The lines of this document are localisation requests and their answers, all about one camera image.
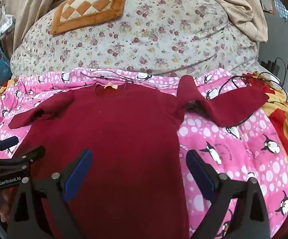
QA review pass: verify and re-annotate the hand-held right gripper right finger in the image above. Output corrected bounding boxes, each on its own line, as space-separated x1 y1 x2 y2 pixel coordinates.
186 150 271 239

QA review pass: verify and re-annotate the white plastic bag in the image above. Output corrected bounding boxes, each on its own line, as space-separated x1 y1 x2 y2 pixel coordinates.
0 13 17 40

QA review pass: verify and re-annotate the window grille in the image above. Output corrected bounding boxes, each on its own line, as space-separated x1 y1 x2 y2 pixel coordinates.
270 0 288 22

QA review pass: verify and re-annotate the black hair tie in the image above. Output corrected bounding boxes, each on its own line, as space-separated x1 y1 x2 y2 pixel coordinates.
218 57 288 130

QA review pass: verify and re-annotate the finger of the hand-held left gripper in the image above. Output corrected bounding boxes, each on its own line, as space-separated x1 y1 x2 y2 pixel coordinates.
0 136 19 160
0 146 46 173

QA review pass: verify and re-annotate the floral print quilt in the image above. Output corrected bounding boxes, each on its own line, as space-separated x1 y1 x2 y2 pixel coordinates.
10 0 259 79

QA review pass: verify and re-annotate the blue plastic bag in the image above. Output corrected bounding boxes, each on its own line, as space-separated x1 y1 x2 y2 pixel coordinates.
0 43 11 85

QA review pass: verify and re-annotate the dark red sweater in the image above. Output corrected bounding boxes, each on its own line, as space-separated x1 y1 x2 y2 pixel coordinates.
9 75 269 239

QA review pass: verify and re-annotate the pink penguin print blanket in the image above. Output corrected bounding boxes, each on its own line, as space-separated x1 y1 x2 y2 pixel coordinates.
0 67 288 239

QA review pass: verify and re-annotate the orange cloth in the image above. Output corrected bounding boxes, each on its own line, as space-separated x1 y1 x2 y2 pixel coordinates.
50 0 132 36

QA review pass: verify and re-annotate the black power adapter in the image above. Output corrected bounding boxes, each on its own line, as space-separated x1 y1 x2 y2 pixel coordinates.
260 59 279 74

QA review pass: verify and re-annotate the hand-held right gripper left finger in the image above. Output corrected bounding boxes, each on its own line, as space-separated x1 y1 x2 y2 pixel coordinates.
7 149 93 239

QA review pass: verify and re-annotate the beige curtain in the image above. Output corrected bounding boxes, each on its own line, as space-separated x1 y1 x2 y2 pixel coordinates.
0 0 68 64
174 0 269 43

